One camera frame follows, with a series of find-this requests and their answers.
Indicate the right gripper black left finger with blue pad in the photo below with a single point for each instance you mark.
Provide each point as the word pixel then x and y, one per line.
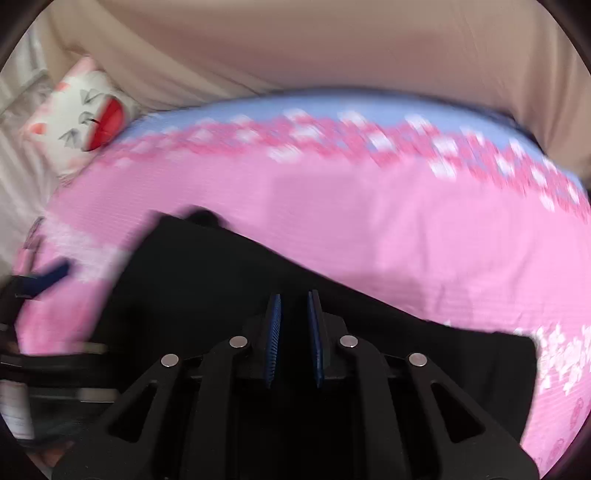
pixel 172 421

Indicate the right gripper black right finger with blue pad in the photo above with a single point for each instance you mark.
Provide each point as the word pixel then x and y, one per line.
pixel 387 417

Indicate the blue black finger of the left gripper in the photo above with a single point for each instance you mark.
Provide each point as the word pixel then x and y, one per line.
pixel 44 276

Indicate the black pants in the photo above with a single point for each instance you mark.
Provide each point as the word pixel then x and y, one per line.
pixel 192 284

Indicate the white cat face pillow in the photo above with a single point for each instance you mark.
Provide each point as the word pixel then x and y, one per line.
pixel 84 112

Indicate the pink rose bed sheet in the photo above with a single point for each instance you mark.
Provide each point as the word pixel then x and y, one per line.
pixel 447 214

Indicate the beige curtain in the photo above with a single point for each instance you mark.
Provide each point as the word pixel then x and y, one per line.
pixel 511 56

